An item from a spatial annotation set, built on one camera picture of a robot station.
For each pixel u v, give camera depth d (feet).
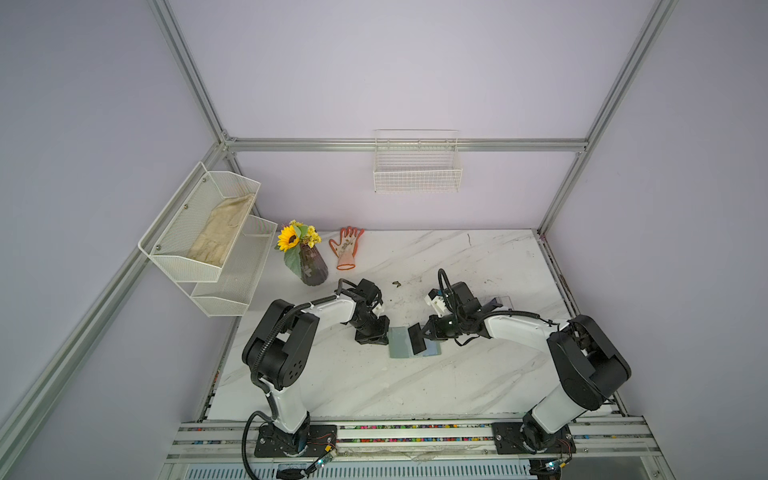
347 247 3.66
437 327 2.58
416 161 3.08
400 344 2.98
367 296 2.63
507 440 2.41
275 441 2.35
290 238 2.81
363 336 2.70
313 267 3.22
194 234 2.57
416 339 2.94
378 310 2.94
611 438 2.50
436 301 2.77
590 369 1.50
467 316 2.34
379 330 2.68
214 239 2.53
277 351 1.59
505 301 3.05
